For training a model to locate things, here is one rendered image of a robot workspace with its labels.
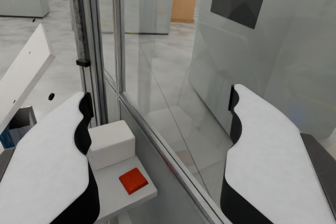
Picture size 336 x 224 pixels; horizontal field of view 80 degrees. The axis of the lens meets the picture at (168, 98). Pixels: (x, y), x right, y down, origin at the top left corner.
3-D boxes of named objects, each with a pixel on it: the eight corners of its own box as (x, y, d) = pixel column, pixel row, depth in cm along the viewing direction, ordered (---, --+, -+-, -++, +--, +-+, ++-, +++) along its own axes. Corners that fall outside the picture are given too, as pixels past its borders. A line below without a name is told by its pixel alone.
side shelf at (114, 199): (121, 134, 98) (121, 129, 97) (157, 195, 73) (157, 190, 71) (67, 150, 87) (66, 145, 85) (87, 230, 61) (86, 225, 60)
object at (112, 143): (122, 133, 95) (121, 114, 89) (136, 156, 84) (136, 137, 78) (84, 144, 87) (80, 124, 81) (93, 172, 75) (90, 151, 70)
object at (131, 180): (137, 168, 79) (137, 165, 78) (148, 183, 73) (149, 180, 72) (118, 178, 74) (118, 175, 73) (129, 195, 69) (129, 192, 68)
